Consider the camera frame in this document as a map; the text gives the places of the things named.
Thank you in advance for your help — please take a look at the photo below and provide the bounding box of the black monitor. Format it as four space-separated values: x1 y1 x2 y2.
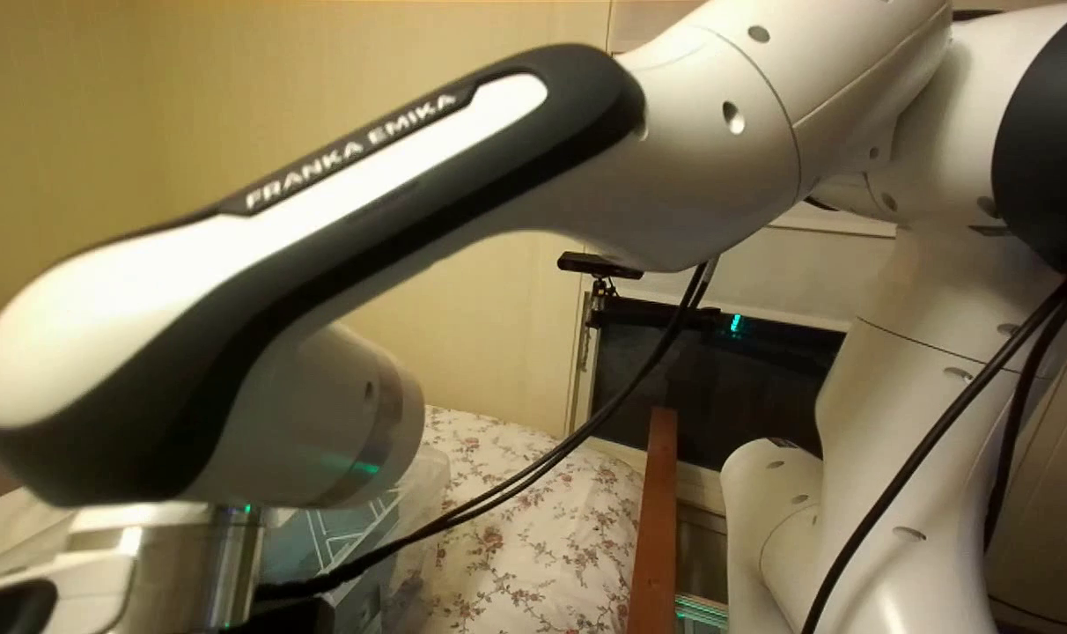
587 291 847 472

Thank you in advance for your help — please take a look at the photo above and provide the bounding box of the floral bed sheet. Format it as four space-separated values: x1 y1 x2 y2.
384 402 651 634

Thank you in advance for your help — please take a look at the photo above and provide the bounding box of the clear plastic storage box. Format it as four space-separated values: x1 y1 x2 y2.
254 452 455 591

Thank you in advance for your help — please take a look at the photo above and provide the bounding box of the black stereo camera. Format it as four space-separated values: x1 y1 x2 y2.
553 248 647 286

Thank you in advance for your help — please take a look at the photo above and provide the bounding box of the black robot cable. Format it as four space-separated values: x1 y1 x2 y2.
247 249 1067 634

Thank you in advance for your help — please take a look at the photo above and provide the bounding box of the wooden bed rail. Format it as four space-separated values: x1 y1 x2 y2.
625 402 685 634

